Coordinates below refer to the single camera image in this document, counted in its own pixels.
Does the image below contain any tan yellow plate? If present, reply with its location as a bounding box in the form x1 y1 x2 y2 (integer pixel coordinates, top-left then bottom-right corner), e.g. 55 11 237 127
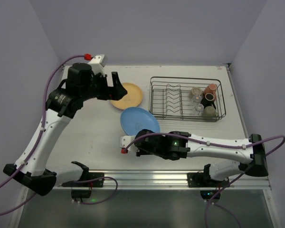
110 83 143 110

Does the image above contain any blue plate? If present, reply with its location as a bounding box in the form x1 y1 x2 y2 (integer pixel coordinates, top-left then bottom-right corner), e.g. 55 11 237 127
120 107 161 136

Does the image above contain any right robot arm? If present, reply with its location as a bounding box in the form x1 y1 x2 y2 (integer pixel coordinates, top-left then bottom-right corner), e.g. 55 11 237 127
127 129 268 186

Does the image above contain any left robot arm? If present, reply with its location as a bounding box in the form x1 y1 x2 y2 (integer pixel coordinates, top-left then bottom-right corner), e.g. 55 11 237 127
3 63 127 196

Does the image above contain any clear glass tumbler near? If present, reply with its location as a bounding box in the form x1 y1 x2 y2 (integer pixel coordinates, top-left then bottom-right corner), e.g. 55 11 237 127
193 104 204 116

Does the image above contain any clear glass tumbler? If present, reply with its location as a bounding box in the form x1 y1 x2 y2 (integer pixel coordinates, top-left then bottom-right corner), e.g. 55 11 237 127
190 95 202 105
193 104 204 116

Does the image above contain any grey green mug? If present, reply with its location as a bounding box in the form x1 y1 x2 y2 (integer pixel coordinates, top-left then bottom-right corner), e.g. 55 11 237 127
202 106 217 119

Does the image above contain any clear glass tumbler far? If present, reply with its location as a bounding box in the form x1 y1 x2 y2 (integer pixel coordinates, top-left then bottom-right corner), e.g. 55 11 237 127
190 95 202 105

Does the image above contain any black mug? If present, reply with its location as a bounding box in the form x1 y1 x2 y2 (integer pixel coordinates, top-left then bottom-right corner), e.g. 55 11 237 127
200 93 216 109

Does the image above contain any speckled ceramic cup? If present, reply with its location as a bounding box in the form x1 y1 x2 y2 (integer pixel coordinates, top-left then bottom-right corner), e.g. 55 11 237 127
190 87 203 98

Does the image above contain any pink mug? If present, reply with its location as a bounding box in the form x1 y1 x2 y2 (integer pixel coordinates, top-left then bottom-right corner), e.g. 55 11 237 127
203 83 217 95

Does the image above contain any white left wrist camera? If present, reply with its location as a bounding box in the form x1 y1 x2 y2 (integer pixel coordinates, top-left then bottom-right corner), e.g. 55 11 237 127
88 54 107 76

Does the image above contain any black right base bracket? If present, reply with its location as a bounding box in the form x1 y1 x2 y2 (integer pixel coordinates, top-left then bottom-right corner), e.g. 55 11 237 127
187 164 229 188

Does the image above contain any black base bracket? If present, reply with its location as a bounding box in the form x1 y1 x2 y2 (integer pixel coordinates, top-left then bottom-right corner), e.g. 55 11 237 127
187 164 229 188
59 161 104 188

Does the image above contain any dark wire dish rack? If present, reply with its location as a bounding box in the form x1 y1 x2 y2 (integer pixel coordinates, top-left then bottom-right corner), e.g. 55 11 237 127
149 76 226 122

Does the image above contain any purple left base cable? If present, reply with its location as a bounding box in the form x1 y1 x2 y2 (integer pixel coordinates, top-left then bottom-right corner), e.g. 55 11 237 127
71 175 118 205

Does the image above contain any aluminium mounting rail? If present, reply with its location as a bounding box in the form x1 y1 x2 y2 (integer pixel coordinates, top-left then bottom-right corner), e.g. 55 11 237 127
22 169 272 190

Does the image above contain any black left base bracket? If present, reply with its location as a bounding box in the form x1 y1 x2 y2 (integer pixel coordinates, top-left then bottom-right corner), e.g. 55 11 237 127
59 161 104 188

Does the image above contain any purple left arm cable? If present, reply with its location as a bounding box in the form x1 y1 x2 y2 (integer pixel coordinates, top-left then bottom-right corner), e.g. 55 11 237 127
0 53 92 214

